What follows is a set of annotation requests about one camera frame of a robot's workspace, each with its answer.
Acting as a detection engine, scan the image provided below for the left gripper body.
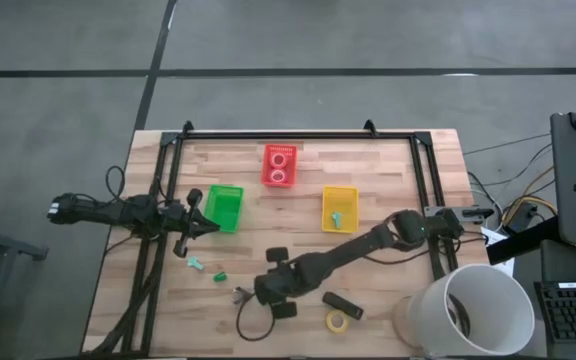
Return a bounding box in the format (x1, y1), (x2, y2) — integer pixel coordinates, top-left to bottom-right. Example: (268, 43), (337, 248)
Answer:
(165, 189), (203, 257)

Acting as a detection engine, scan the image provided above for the green plastic basket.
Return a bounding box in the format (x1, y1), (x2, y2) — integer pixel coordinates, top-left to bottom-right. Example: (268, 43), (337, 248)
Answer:
(203, 184), (245, 235)

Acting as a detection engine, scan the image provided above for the black keyboard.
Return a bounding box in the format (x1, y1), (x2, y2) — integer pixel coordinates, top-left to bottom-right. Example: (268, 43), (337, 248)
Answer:
(534, 280), (576, 346)

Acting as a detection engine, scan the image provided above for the grey staple remover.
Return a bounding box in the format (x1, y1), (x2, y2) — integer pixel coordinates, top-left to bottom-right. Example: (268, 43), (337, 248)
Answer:
(231, 286), (255, 306)

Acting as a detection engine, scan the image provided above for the black power adapter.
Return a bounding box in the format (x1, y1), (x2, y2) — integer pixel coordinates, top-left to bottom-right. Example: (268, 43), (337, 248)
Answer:
(505, 201), (539, 234)

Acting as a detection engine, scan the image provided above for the black stapler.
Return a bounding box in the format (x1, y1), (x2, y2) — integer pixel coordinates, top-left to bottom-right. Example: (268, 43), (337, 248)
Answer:
(321, 291), (365, 321)

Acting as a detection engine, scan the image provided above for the black flat bar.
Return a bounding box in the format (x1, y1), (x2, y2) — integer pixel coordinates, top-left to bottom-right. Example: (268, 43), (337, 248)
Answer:
(486, 215), (562, 266)

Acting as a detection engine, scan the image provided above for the white paper sheet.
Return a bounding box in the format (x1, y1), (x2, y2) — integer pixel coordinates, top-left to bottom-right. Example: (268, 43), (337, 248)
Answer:
(480, 225), (517, 279)

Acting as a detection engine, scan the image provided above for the orange plastic basket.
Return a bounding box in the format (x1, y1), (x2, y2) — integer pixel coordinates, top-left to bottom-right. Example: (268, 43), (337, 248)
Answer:
(260, 143), (299, 189)

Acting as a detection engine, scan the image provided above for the black floor cable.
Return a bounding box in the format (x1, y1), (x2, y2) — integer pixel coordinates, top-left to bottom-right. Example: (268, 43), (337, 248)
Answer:
(462, 132), (553, 156)

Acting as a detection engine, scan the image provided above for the black aluminium table frame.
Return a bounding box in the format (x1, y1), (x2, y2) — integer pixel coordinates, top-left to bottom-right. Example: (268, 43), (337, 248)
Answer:
(80, 119), (462, 357)

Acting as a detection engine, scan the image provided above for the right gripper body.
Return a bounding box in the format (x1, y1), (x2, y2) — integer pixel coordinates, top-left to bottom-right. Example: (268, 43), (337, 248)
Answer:
(253, 246), (302, 321)

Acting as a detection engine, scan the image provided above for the yellow floor cable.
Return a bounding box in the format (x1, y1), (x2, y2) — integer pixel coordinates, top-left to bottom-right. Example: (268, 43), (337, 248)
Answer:
(500, 164), (559, 226)

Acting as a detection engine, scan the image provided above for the white cylindrical bucket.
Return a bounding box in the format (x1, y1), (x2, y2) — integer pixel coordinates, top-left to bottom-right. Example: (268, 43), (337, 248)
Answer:
(406, 263), (536, 357)

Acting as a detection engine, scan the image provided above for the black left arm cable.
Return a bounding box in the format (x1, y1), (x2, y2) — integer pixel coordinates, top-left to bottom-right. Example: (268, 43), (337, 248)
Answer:
(105, 165), (127, 201)

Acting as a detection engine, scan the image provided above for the yellow tape roll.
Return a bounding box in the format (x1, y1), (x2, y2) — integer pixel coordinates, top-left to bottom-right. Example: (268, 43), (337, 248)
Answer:
(325, 309), (350, 335)

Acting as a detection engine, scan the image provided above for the yellow plastic basket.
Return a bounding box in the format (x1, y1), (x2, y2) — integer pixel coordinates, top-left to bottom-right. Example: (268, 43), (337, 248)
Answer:
(321, 185), (360, 235)

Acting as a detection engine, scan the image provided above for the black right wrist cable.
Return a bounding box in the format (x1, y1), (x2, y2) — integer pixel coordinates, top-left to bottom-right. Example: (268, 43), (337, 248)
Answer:
(235, 298), (277, 343)

